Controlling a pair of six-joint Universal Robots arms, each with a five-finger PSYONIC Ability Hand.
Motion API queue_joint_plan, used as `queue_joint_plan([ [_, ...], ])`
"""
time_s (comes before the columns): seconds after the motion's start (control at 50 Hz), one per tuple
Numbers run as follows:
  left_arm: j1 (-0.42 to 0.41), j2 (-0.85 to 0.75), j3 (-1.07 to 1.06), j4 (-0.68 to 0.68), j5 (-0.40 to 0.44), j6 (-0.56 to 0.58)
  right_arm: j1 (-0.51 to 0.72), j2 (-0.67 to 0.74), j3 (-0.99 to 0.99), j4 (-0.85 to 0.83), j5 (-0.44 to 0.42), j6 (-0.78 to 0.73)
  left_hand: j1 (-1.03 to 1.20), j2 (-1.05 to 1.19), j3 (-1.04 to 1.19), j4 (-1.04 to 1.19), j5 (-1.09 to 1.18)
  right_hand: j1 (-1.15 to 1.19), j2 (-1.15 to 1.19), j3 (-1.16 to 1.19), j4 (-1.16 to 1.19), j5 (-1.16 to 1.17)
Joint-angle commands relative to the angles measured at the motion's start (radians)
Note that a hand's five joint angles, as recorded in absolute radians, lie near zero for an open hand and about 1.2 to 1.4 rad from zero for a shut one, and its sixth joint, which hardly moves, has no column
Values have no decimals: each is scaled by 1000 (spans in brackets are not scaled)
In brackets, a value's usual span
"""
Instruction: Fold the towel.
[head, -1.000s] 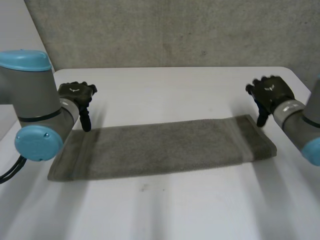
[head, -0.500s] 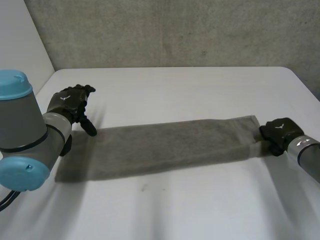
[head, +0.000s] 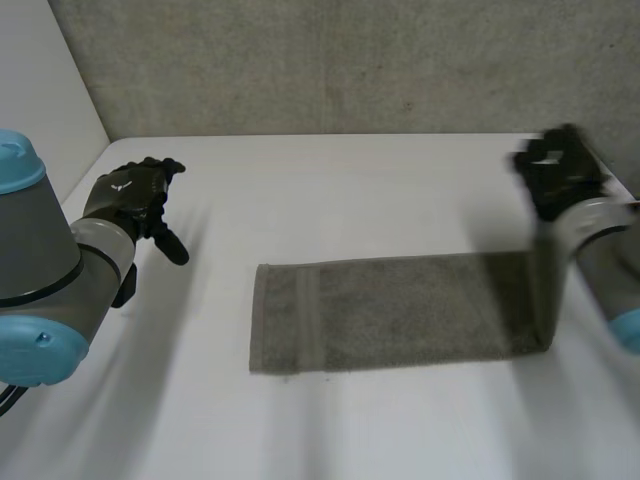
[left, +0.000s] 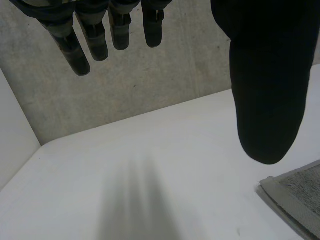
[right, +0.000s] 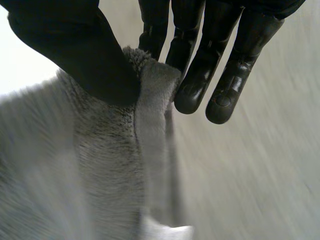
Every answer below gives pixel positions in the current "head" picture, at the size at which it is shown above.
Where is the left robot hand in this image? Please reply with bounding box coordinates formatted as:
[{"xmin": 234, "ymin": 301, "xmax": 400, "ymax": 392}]
[{"xmin": 82, "ymin": 156, "xmax": 191, "ymax": 266}]

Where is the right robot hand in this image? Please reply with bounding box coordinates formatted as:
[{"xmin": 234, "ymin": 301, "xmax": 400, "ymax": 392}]
[{"xmin": 511, "ymin": 123, "xmax": 614, "ymax": 224}]

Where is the grey towel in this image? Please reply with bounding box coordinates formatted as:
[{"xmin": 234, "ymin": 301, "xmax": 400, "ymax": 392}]
[{"xmin": 248, "ymin": 218, "xmax": 570, "ymax": 377}]

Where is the black cable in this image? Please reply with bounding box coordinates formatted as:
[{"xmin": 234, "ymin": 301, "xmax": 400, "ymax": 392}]
[{"xmin": 0, "ymin": 382, "xmax": 27, "ymax": 417}]

